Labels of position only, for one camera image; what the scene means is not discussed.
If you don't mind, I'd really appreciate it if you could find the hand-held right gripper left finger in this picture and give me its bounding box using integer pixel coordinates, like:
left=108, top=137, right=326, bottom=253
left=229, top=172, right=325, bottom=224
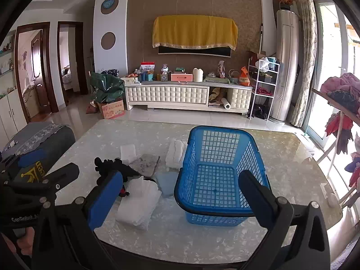
left=32, top=170, right=124, bottom=270

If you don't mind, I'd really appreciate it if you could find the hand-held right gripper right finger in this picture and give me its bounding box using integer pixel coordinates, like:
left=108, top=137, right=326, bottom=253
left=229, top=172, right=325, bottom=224
left=238, top=170, right=331, bottom=270

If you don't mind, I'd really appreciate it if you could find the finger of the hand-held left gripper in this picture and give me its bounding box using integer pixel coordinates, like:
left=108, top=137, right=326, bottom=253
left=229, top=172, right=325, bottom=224
left=6, top=162, right=80, bottom=203
left=0, top=150, right=50, bottom=182

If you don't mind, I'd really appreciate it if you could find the white quilted pad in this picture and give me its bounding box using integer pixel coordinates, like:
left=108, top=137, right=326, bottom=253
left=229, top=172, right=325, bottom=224
left=115, top=176, right=163, bottom=230

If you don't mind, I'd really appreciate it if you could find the white cloth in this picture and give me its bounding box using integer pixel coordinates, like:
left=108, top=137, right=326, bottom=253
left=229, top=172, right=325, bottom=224
left=120, top=144, right=137, bottom=164

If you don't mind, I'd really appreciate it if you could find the grey fuzzy pad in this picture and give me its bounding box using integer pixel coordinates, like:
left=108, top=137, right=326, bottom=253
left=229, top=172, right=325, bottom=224
left=128, top=153, right=160, bottom=178

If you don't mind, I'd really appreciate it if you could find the light blue cloth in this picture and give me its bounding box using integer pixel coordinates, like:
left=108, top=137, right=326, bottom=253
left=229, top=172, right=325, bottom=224
left=155, top=171, right=180, bottom=199

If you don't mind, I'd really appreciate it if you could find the blue plastic basket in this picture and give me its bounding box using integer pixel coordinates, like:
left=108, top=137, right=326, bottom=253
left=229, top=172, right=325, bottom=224
left=174, top=126, right=272, bottom=227

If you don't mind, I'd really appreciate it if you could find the white towel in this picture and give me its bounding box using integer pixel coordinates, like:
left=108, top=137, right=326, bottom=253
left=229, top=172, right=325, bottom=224
left=164, top=139, right=187, bottom=171

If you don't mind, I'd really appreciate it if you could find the person's left hand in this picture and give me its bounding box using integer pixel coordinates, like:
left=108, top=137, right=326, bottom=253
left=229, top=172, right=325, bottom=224
left=15, top=228, right=36, bottom=248

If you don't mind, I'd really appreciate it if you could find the grey lace cloth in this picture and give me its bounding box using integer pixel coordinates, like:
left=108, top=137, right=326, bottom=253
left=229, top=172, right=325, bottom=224
left=3, top=123, right=64, bottom=156

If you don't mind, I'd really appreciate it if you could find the dark chair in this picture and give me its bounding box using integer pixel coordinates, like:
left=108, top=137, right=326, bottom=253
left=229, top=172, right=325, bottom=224
left=0, top=122, right=76, bottom=182

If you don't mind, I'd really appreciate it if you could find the white side cabinet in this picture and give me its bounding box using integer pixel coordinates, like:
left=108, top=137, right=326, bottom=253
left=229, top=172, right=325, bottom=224
left=0, top=31, right=27, bottom=144

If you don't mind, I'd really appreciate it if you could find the printed cardboard box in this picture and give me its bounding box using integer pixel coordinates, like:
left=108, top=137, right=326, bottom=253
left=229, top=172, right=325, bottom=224
left=97, top=98, right=126, bottom=119

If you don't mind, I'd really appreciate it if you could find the black bag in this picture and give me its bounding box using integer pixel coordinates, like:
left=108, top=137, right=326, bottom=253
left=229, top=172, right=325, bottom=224
left=249, top=104, right=269, bottom=120

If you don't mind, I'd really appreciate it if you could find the brown wooden door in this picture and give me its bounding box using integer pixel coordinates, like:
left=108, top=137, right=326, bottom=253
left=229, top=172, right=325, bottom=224
left=14, top=22, right=58, bottom=123

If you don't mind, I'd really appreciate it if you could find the green plastic bag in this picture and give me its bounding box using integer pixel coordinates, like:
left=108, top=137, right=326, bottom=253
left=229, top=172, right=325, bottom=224
left=90, top=72, right=126, bottom=103

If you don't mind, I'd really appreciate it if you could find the white metal rack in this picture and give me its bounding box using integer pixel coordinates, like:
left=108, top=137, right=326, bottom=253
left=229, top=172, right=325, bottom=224
left=247, top=57, right=280, bottom=120

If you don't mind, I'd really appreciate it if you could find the white tufted television cabinet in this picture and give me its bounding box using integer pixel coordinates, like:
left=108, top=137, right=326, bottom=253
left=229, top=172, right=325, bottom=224
left=124, top=77, right=253, bottom=114

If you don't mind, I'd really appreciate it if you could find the orange bag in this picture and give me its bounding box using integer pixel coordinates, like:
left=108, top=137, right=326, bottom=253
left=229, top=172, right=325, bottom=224
left=239, top=66, right=251, bottom=86

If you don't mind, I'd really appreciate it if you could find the green tray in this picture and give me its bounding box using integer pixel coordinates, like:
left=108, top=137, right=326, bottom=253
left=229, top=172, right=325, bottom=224
left=204, top=74, right=230, bottom=84

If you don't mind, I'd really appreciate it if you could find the wooden clothes rack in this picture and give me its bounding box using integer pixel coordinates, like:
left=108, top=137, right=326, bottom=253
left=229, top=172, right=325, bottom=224
left=311, top=87, right=360, bottom=209

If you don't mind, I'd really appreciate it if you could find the white plastic bag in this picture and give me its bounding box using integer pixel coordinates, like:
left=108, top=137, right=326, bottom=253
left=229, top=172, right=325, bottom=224
left=255, top=57, right=272, bottom=72

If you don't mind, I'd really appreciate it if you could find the standing air conditioner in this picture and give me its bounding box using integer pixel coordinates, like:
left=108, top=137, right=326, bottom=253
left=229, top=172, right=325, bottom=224
left=268, top=9, right=299, bottom=123

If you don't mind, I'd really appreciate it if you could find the pink storage box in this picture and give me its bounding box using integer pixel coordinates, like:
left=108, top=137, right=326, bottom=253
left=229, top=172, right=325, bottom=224
left=171, top=73, right=194, bottom=83

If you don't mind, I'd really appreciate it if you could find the pile of clothes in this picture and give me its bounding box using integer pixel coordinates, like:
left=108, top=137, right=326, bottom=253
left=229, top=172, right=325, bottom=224
left=321, top=72, right=360, bottom=192

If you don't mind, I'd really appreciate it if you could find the black television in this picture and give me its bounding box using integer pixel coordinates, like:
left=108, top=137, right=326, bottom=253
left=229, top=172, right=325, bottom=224
left=157, top=45, right=233, bottom=58

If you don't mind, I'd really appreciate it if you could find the patterned curtain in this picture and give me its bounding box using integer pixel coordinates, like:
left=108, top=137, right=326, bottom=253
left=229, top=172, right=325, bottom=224
left=290, top=0, right=317, bottom=128

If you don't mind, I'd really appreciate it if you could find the yellow television cover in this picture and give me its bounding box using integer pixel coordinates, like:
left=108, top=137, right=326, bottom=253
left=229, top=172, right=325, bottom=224
left=152, top=15, right=239, bottom=49

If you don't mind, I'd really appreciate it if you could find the brown doorway frame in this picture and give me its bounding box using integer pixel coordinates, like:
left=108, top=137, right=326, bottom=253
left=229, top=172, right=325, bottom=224
left=57, top=21, right=88, bottom=106

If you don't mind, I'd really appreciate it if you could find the small handled basket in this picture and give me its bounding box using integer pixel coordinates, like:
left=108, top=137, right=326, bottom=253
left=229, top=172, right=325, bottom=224
left=227, top=69, right=240, bottom=84

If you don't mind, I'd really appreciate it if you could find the blue wall clock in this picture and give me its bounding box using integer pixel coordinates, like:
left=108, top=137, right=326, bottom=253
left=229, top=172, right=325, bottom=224
left=101, top=0, right=119, bottom=14

